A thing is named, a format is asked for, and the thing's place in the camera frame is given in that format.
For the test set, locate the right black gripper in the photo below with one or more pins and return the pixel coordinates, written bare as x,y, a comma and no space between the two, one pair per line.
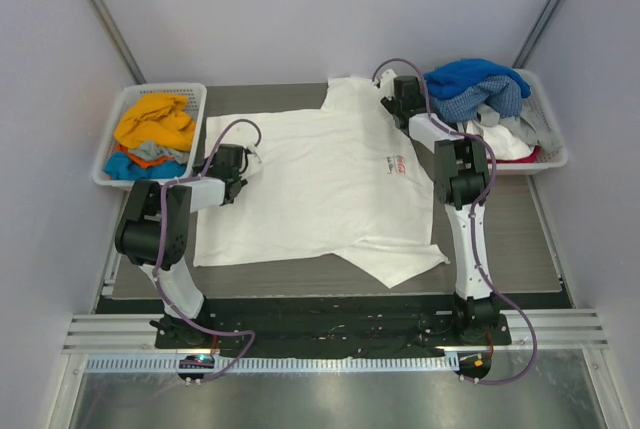
388,102

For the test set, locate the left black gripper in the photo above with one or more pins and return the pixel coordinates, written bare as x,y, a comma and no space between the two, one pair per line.
240,187

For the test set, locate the blue t-shirt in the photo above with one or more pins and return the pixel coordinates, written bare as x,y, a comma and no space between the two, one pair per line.
452,79

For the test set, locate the blue checkered cloth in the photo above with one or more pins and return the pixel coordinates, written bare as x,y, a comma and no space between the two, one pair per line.
503,94

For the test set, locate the white t-shirt red print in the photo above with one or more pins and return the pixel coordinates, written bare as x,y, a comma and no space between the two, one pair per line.
340,179

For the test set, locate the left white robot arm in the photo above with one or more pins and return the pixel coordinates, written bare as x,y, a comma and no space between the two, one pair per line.
153,232

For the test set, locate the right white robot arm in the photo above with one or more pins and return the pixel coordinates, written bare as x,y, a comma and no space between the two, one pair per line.
461,184

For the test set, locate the yellow t-shirt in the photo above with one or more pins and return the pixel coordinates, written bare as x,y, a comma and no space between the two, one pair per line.
160,118

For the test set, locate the left white plastic basket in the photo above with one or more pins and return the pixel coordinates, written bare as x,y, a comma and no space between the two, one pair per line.
197,94

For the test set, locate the white plastic basket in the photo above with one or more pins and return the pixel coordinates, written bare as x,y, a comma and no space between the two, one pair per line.
197,94
546,159

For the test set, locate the grey shirt left basket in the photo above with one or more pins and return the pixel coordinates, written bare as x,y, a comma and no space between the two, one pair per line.
151,151

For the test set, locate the orange shirt left basket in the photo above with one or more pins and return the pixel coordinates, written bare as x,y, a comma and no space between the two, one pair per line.
140,161

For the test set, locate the white shirt in basket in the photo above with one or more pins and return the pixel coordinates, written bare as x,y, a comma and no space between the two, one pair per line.
505,145

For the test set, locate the teal t-shirt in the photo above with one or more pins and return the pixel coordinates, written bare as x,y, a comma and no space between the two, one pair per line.
121,167

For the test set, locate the grey t-shirt in basket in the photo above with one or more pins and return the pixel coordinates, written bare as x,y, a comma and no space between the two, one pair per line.
528,126

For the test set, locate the red shirt in basket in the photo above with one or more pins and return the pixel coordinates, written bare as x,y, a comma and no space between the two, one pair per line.
530,159

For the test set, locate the right white plastic basket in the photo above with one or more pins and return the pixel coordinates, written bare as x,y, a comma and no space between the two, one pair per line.
546,159

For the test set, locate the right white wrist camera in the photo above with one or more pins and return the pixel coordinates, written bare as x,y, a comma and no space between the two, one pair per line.
385,82

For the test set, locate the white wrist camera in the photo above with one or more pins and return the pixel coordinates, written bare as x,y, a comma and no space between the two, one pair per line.
385,82
253,158

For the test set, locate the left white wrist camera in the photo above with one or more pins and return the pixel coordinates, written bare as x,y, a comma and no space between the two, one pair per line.
253,158

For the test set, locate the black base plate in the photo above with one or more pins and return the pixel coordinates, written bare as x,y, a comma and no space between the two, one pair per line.
330,328

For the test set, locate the slotted cable duct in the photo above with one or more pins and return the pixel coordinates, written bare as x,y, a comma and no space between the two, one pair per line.
199,364

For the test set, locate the aluminium rail frame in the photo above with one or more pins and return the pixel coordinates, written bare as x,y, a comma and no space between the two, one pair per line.
123,326

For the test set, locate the right aluminium corner post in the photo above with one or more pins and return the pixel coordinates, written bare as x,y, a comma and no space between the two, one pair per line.
542,23

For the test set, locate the aluminium corner post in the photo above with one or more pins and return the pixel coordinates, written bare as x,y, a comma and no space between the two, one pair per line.
542,23
111,29

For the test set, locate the left aluminium corner post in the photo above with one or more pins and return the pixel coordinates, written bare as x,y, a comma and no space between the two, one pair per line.
111,29

